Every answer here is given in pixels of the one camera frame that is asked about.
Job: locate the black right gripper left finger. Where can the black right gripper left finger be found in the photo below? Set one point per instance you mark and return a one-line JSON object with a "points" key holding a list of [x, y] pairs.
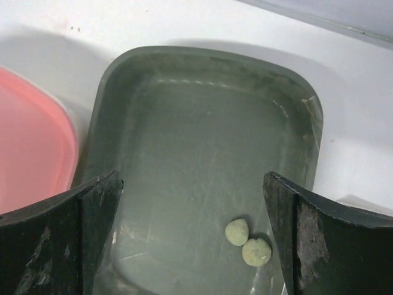
{"points": [[56, 246]]}

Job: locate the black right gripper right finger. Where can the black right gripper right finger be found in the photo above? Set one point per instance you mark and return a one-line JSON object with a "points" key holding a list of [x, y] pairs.
{"points": [[325, 247]]}

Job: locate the pink litter box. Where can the pink litter box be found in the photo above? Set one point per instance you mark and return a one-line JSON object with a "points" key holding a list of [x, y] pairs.
{"points": [[40, 144]]}

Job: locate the dark grey plastic tray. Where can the dark grey plastic tray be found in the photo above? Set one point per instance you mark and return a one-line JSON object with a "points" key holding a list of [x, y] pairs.
{"points": [[192, 133]]}

